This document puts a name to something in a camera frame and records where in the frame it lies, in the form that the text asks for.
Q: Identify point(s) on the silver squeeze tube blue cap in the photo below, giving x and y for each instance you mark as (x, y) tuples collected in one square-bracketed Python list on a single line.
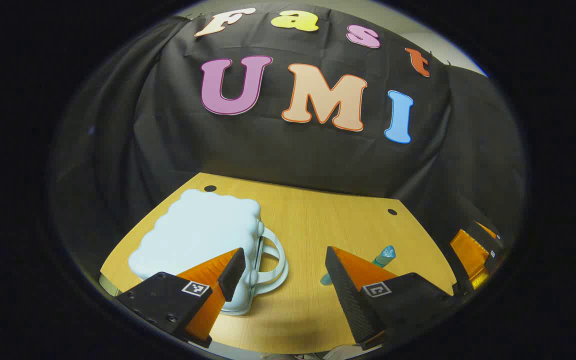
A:
[(325, 280)]

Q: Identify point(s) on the black backdrop cloth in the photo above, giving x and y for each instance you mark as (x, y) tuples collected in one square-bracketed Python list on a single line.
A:
[(268, 150)]

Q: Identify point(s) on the green bottle with teal cap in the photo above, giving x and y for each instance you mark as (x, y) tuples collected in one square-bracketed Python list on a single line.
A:
[(385, 256)]

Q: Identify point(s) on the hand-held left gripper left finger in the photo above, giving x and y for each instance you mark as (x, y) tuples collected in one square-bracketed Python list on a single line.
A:
[(233, 275)]

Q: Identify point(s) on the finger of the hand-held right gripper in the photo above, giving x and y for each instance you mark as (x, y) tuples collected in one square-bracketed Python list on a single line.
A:
[(488, 240), (470, 260)]

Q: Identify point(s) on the light blue suitcase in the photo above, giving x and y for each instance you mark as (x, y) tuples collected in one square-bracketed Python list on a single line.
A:
[(193, 235)]

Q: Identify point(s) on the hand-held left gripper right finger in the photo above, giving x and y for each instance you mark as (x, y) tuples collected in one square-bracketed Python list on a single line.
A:
[(343, 295)]

